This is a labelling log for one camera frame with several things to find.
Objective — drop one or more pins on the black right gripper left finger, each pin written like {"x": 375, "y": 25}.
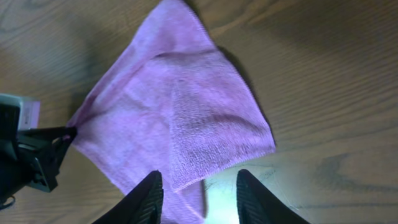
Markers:
{"x": 142, "y": 205}

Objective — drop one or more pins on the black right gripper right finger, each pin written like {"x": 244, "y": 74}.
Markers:
{"x": 258, "y": 205}

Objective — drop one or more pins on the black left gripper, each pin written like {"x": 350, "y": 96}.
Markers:
{"x": 38, "y": 151}

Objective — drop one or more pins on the purple microfiber cloth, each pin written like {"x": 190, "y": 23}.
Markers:
{"x": 171, "y": 102}

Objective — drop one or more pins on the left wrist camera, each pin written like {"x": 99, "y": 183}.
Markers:
{"x": 29, "y": 109}

